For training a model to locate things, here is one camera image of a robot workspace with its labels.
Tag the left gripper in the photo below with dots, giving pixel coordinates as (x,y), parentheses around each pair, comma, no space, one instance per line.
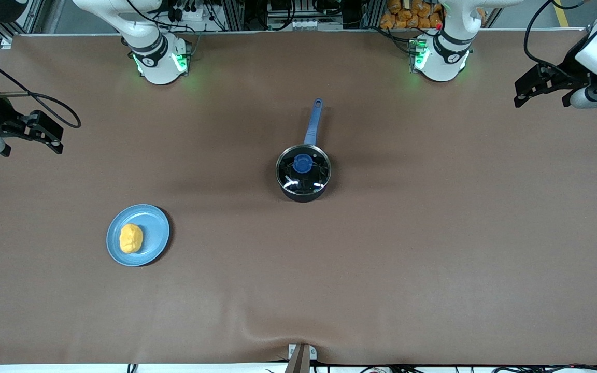
(571,72)

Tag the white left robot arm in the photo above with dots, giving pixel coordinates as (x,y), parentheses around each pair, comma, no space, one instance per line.
(449,52)

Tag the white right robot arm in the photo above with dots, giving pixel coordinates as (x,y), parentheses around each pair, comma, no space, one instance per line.
(156,57)

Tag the blue plate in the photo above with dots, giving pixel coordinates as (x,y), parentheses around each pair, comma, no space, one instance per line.
(153,233)

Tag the bag of orange items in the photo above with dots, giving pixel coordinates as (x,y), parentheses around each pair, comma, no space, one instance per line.
(397,15)

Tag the brown table cover cloth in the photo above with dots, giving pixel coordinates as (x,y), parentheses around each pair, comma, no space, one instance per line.
(433,233)

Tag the white power strip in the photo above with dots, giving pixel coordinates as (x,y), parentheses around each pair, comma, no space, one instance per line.
(303,23)
(197,14)

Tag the aluminium frame post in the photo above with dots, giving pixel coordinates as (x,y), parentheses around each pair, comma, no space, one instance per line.
(231,13)
(376,13)

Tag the brown camera pole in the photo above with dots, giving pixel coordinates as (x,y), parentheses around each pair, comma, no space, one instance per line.
(298,362)

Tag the grey metal bracket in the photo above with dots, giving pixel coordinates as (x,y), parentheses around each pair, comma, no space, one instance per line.
(313,353)

